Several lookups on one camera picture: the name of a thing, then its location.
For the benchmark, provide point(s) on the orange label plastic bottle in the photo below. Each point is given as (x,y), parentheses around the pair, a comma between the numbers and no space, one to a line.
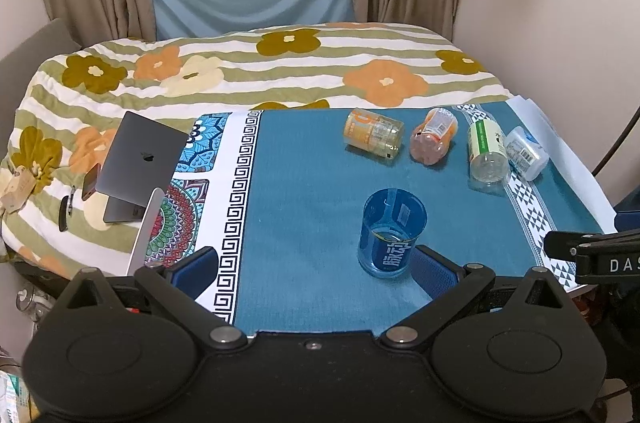
(374,130)

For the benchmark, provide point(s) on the grey headboard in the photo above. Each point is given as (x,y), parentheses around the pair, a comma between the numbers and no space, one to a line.
(32,45)

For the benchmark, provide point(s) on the pink orange plastic bottle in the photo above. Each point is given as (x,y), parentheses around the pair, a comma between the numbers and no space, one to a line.
(434,135)

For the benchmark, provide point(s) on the green label plastic bottle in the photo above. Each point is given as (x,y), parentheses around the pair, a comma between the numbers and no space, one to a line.
(485,149)

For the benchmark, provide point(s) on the beige paper tag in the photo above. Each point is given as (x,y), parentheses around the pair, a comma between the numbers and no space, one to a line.
(19,189)

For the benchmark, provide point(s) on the white label plastic bottle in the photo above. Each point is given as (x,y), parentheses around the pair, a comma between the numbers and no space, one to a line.
(525,153)

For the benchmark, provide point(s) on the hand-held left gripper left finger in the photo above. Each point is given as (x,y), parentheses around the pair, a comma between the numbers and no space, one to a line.
(196,269)

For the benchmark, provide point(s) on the blue transparent cup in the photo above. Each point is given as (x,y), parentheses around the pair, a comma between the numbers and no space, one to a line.
(392,233)

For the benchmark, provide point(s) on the dark smartphone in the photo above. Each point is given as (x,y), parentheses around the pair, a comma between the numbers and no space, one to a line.
(90,182)

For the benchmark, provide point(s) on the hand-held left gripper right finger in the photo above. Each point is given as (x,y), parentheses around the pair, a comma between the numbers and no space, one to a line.
(431,274)

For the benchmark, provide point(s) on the floral striped blanket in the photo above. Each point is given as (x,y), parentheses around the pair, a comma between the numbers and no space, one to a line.
(300,68)

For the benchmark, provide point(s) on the white paper sheet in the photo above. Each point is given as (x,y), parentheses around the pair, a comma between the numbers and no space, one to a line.
(560,143)

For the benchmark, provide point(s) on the black pen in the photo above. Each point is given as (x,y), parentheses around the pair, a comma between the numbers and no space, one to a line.
(63,215)

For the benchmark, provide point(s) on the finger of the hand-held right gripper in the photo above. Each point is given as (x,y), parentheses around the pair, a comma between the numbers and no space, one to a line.
(561,244)

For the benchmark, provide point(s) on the blue patterned tablecloth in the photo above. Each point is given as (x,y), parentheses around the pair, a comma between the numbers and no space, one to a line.
(300,203)

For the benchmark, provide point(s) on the grey laptop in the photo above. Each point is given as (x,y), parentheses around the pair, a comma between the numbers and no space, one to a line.
(142,165)

